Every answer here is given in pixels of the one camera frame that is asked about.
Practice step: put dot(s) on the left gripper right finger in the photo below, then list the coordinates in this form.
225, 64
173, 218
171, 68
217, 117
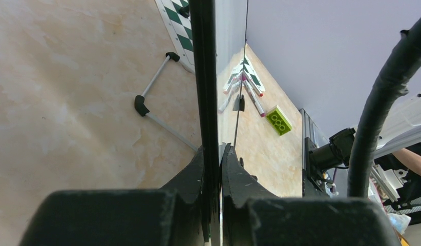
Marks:
252, 215

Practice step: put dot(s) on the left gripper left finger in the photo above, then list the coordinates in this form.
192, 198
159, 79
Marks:
129, 210

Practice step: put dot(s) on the white whiteboard black frame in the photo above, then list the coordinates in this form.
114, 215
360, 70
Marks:
219, 37

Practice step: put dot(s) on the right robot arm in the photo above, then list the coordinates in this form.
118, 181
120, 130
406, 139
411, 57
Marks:
402, 128

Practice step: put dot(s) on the green lego brick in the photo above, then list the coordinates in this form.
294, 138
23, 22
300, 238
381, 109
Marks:
278, 120

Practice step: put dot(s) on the red cap marker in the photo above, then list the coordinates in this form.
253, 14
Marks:
254, 86

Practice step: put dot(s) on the green white chess mat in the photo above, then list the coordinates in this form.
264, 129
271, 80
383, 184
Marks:
179, 29

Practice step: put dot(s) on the black chess piece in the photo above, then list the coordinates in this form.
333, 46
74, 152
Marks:
185, 11

